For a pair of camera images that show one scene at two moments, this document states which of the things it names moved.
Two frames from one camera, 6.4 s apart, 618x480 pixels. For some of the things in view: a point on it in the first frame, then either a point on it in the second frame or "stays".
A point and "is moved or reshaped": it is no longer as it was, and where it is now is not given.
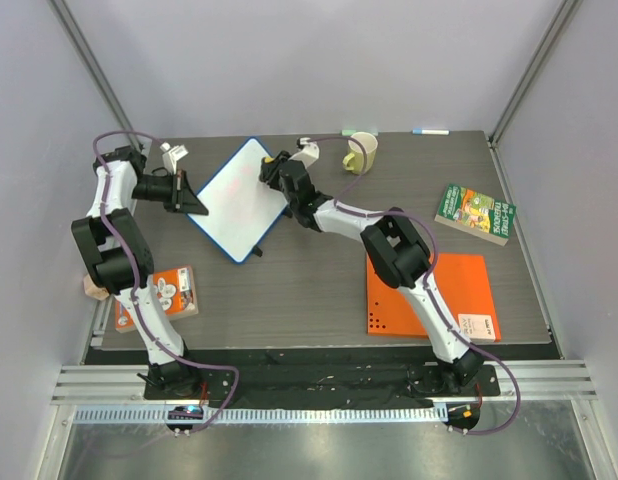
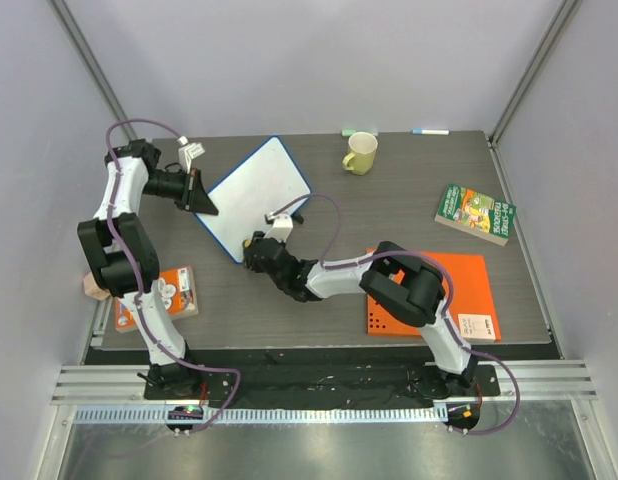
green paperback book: [476, 214] stays
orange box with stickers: [176, 289] stays
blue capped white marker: [420, 131] stays
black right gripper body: [277, 173] → [254, 252]
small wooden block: [92, 290] stays
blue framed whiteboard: [242, 210] is moved or reshaped
